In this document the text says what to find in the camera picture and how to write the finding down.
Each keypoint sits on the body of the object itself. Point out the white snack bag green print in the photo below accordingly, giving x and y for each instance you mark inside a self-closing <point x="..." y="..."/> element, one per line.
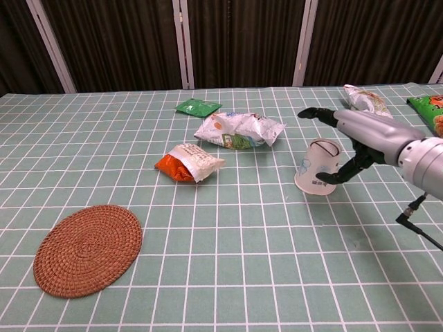
<point x="363" y="100"/>

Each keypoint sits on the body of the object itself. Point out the white paper cup blue flowers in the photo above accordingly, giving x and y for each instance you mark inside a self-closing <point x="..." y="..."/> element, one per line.
<point x="311" y="169"/>

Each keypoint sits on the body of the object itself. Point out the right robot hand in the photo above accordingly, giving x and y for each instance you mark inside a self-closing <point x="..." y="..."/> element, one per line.
<point x="377" y="138"/>

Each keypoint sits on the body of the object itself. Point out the dark pleated screen panel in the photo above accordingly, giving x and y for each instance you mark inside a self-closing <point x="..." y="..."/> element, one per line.
<point x="17" y="45"/>
<point x="373" y="38"/>
<point x="114" y="45"/>
<point x="242" y="41"/>

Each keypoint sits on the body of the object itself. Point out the white screen frame post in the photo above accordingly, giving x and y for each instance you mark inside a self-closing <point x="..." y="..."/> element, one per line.
<point x="305" y="43"/>
<point x="437" y="74"/>
<point x="52" y="48"/>
<point x="183" y="45"/>

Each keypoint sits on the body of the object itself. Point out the round woven rattan coaster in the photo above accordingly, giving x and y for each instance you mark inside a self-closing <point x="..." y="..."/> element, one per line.
<point x="86" y="250"/>

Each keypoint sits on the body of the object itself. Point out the crumpled white snack bag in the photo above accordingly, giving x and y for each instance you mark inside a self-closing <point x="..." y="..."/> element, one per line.
<point x="239" y="131"/>

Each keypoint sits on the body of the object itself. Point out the small green sachet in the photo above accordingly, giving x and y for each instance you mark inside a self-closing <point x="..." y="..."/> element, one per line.
<point x="195" y="108"/>

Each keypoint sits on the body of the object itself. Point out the orange and white snack bag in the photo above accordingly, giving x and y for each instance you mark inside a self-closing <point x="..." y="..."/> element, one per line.
<point x="194" y="160"/>

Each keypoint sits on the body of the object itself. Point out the green grid tablecloth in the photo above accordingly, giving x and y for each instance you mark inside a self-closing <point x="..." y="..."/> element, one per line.
<point x="242" y="259"/>

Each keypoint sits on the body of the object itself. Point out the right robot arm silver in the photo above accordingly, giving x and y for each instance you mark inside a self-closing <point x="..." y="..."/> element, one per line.
<point x="425" y="162"/>

